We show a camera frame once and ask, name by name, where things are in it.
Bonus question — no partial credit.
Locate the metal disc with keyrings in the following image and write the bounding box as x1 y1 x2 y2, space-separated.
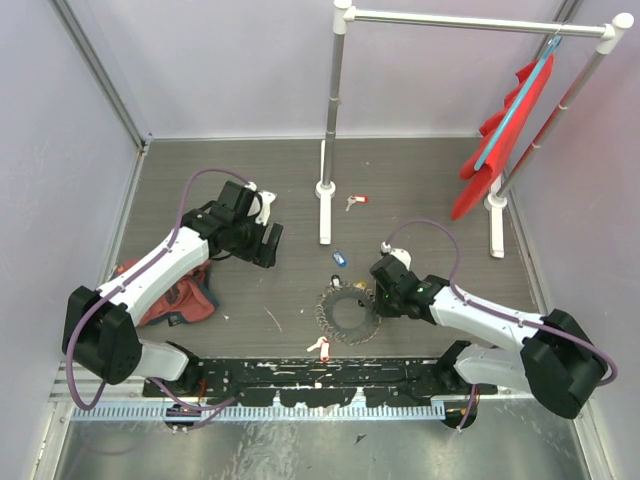
315 282 382 346

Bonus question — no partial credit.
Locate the key with red tag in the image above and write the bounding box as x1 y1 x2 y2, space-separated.
306 336 330 363
345 195 369 212

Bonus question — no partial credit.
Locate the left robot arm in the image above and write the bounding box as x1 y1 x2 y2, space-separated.
62 181 283 396

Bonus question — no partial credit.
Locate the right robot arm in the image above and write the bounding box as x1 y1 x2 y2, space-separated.
370 254 613 419

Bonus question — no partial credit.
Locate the red cloth on hanger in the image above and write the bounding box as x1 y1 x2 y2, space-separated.
451 54 555 220

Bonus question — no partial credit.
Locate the white clothes rack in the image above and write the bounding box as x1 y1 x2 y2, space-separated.
315 1 635 259

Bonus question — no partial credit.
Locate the blue clothes hanger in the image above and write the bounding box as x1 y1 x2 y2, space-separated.
471 32 565 172

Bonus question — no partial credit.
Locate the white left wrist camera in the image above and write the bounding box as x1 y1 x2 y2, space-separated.
245 182 277 226

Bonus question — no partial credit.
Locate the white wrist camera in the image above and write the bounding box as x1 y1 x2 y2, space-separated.
245 182 277 226
380 242 412 270

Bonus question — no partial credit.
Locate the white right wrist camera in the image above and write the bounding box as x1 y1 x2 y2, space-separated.
380 242 412 270

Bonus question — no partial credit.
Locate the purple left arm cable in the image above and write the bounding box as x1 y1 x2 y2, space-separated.
65 168 251 412

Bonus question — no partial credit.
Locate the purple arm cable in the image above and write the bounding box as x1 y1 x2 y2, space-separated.
65 168 251 412
387 218 617 389

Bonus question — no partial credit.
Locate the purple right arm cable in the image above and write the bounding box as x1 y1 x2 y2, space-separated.
387 218 617 389

